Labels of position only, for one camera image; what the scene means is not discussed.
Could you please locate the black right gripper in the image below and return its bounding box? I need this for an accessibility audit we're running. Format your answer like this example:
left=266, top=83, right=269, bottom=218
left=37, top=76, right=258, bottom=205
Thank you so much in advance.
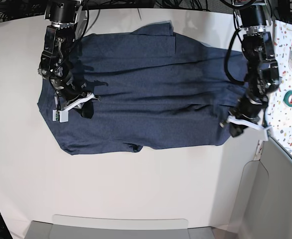
left=49, top=76, right=94, bottom=119

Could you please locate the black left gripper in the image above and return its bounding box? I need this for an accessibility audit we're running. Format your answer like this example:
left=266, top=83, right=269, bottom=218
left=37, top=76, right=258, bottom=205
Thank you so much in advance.
left=229, top=96, right=268, bottom=137

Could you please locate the navy blue t-shirt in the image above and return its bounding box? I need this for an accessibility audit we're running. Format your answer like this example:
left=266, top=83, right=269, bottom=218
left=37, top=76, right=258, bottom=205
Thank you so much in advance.
left=38, top=22, right=246, bottom=155

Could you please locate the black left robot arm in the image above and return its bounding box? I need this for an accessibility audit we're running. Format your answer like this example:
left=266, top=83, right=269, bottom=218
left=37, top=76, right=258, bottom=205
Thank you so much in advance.
left=220, top=0, right=281, bottom=137

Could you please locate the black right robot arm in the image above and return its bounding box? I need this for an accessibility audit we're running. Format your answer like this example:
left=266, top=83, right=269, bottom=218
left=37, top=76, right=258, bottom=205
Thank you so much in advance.
left=38, top=0, right=96, bottom=122

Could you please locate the terrazzo patterned side table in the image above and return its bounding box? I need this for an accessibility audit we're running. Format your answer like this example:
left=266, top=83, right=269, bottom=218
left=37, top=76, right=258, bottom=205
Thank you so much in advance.
left=265, top=20, right=292, bottom=155

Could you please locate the green tape roll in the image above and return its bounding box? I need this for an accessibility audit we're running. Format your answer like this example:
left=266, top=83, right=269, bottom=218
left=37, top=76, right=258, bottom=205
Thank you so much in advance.
left=284, top=91, right=292, bottom=108

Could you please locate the grey plastic bin right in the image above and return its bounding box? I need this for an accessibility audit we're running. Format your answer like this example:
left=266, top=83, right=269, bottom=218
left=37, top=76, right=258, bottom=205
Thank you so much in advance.
left=228, top=138, right=292, bottom=239

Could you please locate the grey plastic bin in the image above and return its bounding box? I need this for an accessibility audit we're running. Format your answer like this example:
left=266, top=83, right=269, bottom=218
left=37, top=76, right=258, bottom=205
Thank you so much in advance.
left=25, top=215, right=215, bottom=239
left=228, top=138, right=292, bottom=239

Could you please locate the grey plastic bin front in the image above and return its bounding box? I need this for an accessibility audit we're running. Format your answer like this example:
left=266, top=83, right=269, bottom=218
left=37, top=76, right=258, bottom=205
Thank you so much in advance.
left=25, top=215, right=215, bottom=239

